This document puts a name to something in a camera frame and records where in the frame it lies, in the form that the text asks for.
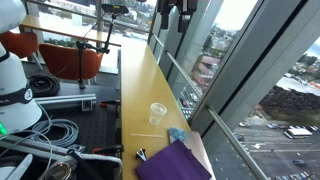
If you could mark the white paper sheet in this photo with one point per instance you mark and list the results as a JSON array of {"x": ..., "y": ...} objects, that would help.
[{"x": 178, "y": 134}]

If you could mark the orange chair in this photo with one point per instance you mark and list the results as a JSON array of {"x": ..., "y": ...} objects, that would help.
[
  {"x": 20, "y": 43},
  {"x": 66, "y": 63}
]

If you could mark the grey metal window handrail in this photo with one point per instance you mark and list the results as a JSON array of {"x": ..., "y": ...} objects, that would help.
[{"x": 230, "y": 135}]

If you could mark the purple cloth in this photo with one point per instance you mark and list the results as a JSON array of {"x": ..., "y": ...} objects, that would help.
[{"x": 173, "y": 163}]

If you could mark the short aluminium extrusion bar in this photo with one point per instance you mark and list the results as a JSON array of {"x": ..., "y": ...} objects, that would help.
[{"x": 63, "y": 100}]

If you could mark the round chrome metal object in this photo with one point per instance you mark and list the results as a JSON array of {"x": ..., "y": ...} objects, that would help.
[{"x": 58, "y": 171}]

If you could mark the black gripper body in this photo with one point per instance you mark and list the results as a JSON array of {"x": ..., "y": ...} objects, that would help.
[{"x": 173, "y": 5}]

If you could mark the black camera stand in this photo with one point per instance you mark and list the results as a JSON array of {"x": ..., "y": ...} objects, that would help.
[{"x": 81, "y": 66}]

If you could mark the black metal binder clip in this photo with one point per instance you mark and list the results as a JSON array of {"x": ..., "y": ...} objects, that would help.
[{"x": 141, "y": 155}]

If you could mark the clear plastic straw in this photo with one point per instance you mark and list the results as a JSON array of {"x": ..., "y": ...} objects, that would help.
[{"x": 146, "y": 135}]

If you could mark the white curved plastic part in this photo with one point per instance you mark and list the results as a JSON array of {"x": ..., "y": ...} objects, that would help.
[{"x": 13, "y": 170}]

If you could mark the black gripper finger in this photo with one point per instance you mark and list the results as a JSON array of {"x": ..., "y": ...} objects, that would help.
[
  {"x": 165, "y": 21},
  {"x": 184, "y": 23}
]

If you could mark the light wooden desk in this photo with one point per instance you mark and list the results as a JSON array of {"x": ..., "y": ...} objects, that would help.
[{"x": 66, "y": 31}]

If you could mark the clear plastic cup with lid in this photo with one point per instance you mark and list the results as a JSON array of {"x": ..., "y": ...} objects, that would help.
[{"x": 157, "y": 113}]

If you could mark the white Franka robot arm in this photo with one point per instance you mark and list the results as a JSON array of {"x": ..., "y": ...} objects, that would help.
[{"x": 13, "y": 83}]

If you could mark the long grey metal frame bar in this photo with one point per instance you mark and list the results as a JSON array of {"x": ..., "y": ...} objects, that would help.
[{"x": 33, "y": 146}]

